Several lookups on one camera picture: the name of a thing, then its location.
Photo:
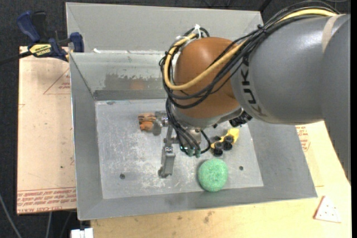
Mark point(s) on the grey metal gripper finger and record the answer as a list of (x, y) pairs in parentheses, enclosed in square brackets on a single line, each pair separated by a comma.
[(167, 164), (157, 127)]

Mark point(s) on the orange striped toy tiger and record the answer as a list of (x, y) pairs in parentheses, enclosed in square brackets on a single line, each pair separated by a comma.
[(146, 121)]

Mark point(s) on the yellow toy car, black wheels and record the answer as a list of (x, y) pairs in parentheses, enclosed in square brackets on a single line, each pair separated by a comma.
[(227, 139)]

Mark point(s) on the grey metal bin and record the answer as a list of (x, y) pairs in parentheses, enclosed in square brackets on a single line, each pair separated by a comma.
[(125, 147)]

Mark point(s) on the green round scouring ball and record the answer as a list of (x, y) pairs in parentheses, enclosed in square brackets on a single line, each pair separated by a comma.
[(212, 175)]

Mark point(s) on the brown cardboard board, red print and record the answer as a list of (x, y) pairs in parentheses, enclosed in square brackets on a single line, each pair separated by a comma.
[(44, 125)]

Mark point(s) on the white triangular sheet with dots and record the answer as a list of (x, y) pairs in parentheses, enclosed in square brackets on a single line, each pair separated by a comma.
[(327, 210)]

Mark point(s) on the black cylinder on white bracket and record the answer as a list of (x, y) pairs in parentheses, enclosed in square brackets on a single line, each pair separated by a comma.
[(240, 119)]

